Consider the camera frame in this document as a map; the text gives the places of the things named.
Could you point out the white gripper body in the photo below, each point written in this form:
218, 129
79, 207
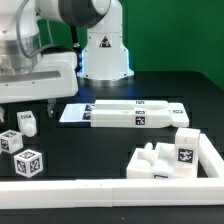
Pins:
53, 77

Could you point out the white chair seat part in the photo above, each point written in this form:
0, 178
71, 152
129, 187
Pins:
153, 162

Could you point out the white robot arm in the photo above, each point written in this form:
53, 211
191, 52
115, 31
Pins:
27, 72

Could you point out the white chair backrest part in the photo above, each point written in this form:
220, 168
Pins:
138, 114

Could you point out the flat white tagged plate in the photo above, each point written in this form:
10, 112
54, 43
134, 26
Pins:
79, 112

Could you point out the white tagged cube left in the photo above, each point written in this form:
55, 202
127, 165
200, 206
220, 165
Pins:
11, 141

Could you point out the white tagged cube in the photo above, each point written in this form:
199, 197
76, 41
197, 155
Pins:
11, 141
28, 163

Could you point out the white tagged cube front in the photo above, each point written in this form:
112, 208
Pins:
28, 163

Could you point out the white L-shaped fence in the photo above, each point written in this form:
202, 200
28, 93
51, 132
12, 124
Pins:
122, 192

